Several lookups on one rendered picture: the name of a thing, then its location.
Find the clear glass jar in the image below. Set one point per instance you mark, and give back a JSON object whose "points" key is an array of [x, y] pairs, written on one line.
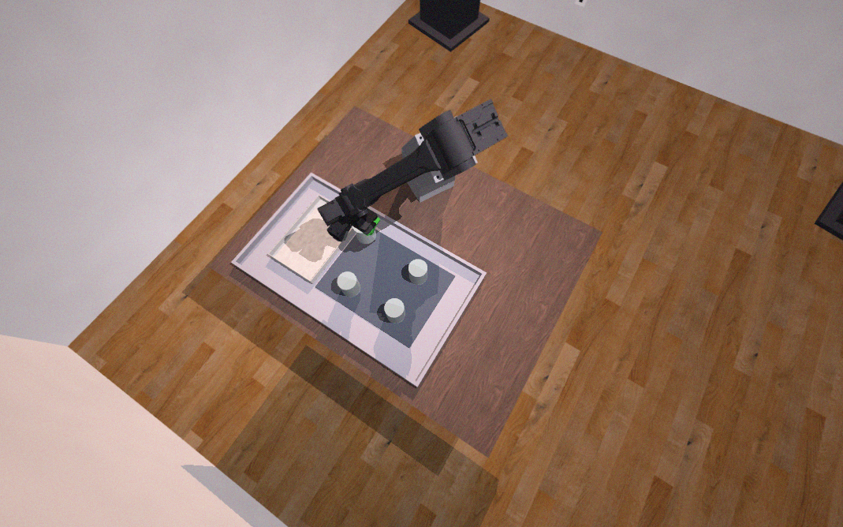
{"points": [[395, 310], [348, 284], [363, 238], [417, 270]]}

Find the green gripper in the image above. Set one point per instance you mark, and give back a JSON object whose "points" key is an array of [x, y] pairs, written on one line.
{"points": [[369, 225]]}

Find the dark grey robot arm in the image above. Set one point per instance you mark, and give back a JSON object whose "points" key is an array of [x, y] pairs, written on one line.
{"points": [[454, 140]]}

